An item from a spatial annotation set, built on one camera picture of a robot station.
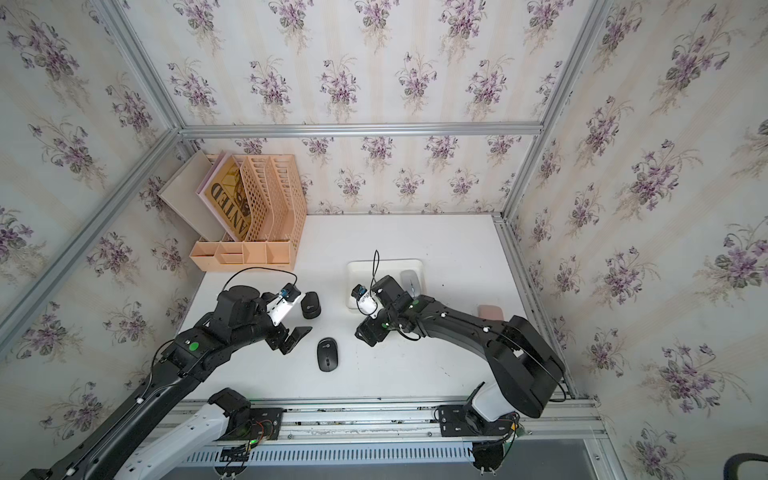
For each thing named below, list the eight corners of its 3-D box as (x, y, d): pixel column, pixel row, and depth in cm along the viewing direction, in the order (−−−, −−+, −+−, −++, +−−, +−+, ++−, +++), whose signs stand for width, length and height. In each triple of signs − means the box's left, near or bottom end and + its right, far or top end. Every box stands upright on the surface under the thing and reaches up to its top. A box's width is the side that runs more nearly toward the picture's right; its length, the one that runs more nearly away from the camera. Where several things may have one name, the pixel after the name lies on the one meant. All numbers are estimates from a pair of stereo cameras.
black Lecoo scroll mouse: (316, 371, 84) (314, 368, 81) (320, 341, 89) (318, 337, 87) (337, 371, 84) (336, 368, 81) (340, 341, 89) (339, 337, 87)
